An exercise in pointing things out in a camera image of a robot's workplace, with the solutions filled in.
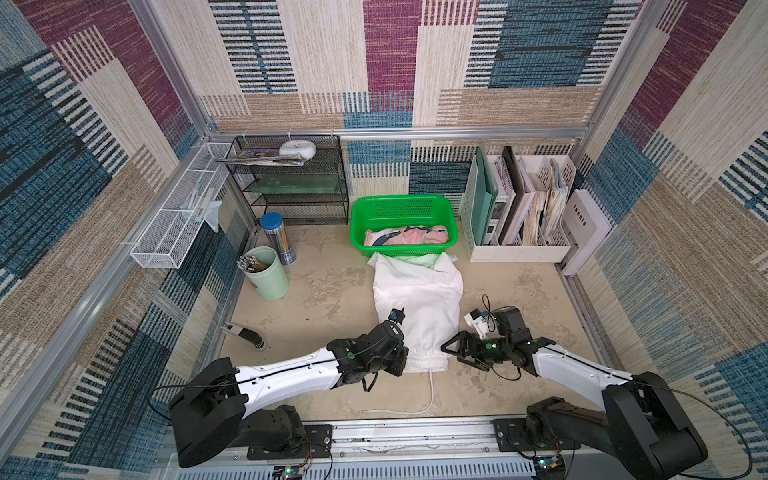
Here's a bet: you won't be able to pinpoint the white shirt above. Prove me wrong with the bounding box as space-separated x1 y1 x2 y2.
368 253 464 373

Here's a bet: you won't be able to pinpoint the pink shark print shorts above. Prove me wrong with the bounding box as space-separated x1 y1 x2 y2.
363 225 449 247

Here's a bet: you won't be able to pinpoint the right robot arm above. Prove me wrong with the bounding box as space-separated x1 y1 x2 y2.
441 307 708 479

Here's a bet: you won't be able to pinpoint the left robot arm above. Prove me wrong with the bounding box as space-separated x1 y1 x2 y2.
168 310 408 468

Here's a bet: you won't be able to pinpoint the black handheld tool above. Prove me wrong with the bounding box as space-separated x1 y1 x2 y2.
222 323 266 350

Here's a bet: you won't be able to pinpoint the light green cup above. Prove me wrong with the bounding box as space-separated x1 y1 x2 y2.
237 246 290 301

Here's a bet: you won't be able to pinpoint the white plastic file organizer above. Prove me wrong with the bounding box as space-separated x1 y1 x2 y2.
465 146 576 264

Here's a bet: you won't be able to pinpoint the green plastic basket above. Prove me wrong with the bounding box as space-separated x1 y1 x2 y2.
350 195 458 257

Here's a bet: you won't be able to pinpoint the grey Inedia magazine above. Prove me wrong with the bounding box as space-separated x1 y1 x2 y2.
562 189 612 276

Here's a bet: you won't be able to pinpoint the green folder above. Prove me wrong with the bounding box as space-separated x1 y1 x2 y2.
459 147 498 245

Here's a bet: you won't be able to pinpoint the blue lid cylindrical can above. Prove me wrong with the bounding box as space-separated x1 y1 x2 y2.
260 212 297 266

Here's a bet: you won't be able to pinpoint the white round object on shelf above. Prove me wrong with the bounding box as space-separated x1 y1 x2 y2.
279 139 317 161

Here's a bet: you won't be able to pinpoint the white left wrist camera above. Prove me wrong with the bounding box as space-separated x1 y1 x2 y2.
387 308 405 325

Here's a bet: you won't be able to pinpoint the black wire shelf rack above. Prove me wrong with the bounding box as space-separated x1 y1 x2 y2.
224 135 350 225

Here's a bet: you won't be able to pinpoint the white wire wall basket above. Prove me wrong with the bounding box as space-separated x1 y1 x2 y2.
130 142 228 269

